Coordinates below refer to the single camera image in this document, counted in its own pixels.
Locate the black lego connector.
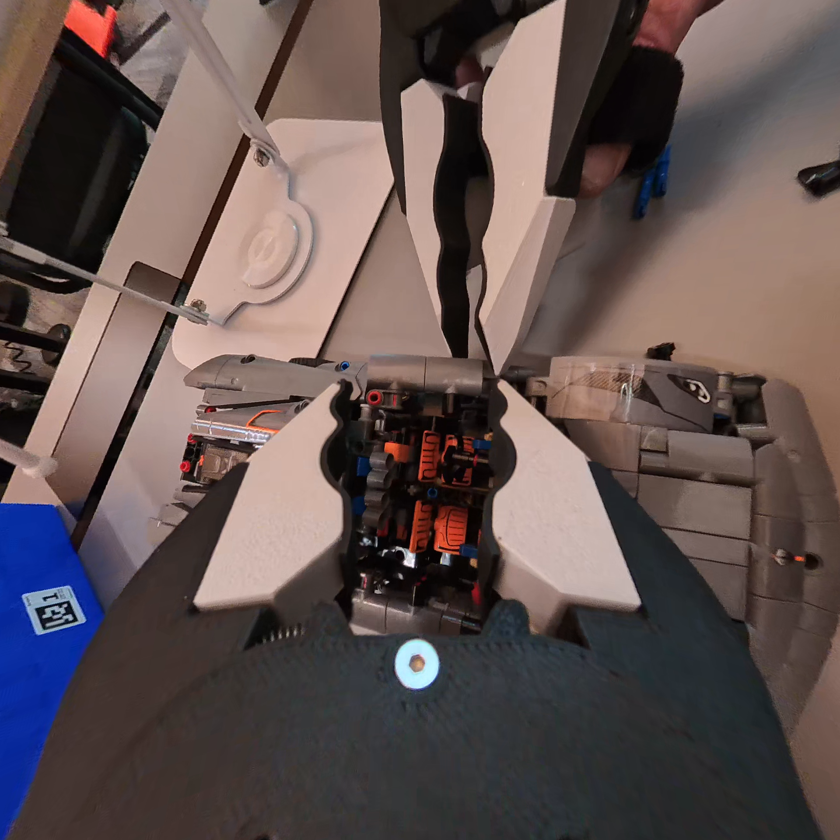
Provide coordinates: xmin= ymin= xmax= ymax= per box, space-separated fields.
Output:
xmin=797 ymin=157 xmax=840 ymax=198

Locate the person's right hand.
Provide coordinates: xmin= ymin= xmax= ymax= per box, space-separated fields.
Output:
xmin=580 ymin=0 xmax=723 ymax=199

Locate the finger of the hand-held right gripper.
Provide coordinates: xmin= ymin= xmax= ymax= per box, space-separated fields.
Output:
xmin=400 ymin=77 xmax=494 ymax=361
xmin=476 ymin=0 xmax=622 ymax=376

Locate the blue lego axle connector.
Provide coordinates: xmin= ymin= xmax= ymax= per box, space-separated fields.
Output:
xmin=632 ymin=146 xmax=672 ymax=219

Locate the grey orange lego car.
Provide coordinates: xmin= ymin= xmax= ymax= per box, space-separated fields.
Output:
xmin=147 ymin=353 xmax=840 ymax=736

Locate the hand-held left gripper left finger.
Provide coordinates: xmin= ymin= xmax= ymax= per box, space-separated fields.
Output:
xmin=192 ymin=379 xmax=355 ymax=618

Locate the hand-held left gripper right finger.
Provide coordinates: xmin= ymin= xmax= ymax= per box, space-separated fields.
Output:
xmin=482 ymin=379 xmax=642 ymax=614

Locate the white book stand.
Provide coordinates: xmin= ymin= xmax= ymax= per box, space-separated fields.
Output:
xmin=0 ymin=0 xmax=396 ymax=483

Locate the black office chair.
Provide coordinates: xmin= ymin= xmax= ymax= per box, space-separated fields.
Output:
xmin=0 ymin=39 xmax=165 ymax=296

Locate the blue storage bin white tag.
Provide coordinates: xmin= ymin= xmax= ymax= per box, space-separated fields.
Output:
xmin=0 ymin=502 xmax=106 ymax=837

